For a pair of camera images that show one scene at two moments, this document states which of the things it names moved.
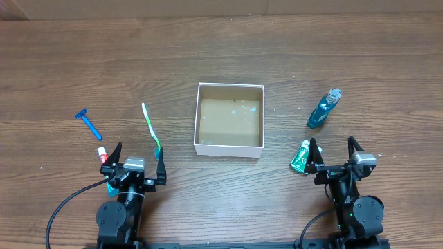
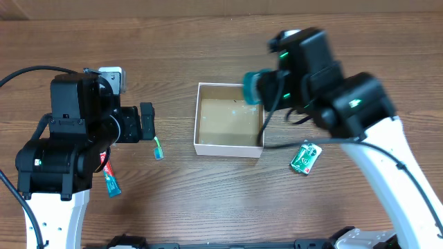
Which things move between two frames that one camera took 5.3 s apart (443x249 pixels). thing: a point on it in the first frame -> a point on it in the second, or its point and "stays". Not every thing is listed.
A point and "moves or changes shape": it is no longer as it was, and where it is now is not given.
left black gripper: [131, 178] -> [147, 121]
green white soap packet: [300, 160] stays
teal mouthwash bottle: [319, 115] moves or changes shape
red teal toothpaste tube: [104, 158] stays
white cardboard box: [229, 120] stays
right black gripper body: [336, 169] -> [264, 95]
